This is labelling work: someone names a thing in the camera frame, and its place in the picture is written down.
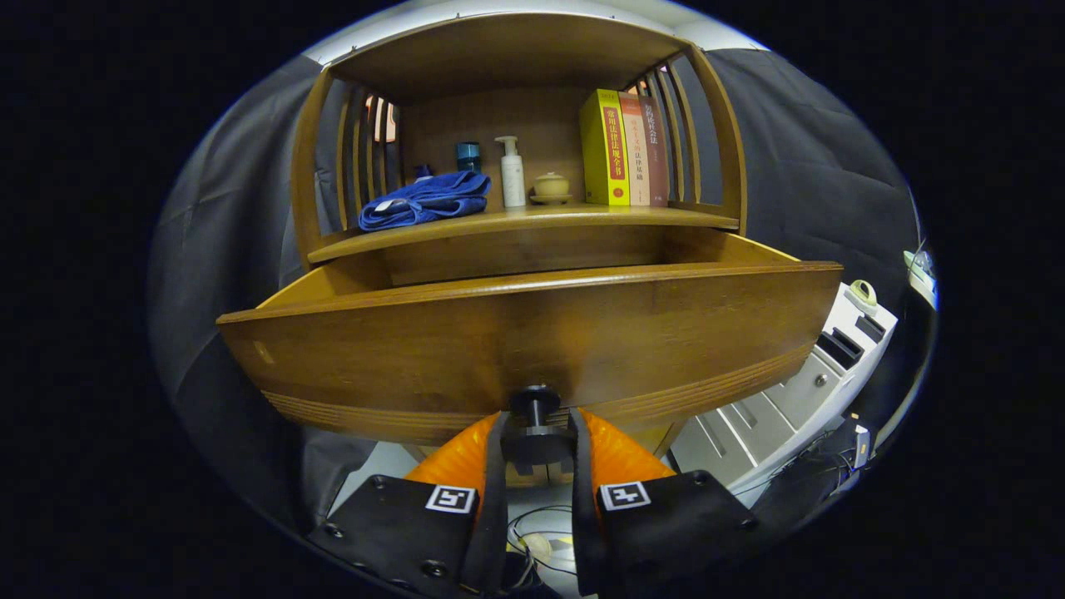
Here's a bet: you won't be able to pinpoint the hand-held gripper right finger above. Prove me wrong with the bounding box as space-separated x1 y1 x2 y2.
568 408 760 596

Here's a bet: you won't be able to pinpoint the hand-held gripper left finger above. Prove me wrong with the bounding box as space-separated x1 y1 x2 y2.
310 409 510 596

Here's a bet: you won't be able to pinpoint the black drawer knob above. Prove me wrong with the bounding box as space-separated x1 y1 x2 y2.
499 384 577 467

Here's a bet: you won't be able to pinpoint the wooden drawer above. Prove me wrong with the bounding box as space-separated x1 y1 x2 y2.
218 226 843 446

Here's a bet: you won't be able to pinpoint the white plastic drawer unit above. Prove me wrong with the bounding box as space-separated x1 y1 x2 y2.
670 281 898 500

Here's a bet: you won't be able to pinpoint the wooden countertop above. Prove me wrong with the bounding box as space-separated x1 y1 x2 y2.
308 204 741 263

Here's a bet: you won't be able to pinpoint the wooden cabinet with slatted shelf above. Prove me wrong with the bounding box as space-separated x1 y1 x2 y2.
218 12 843 492

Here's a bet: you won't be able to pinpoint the small black device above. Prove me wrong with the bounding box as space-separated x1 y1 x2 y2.
820 416 873 475

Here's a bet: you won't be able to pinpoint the blue folded towel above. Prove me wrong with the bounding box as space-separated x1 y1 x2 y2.
358 171 492 232

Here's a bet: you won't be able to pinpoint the yellow lidded tea cup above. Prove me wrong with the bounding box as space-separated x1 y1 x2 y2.
529 171 573 205

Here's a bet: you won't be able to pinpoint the white pump bottle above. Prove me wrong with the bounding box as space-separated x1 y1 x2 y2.
495 136 527 208

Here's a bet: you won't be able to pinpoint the orange book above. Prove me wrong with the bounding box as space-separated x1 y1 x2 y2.
618 92 651 207

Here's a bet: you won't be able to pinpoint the brown book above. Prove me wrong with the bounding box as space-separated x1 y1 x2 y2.
637 94 670 207

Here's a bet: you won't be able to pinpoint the yellow book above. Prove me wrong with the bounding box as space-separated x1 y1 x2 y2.
580 89 631 207

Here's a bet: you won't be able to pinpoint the white power strip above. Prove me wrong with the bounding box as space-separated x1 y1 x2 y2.
903 250 939 310

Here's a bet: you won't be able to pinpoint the black floor cables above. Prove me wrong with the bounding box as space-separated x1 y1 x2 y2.
506 503 583 579

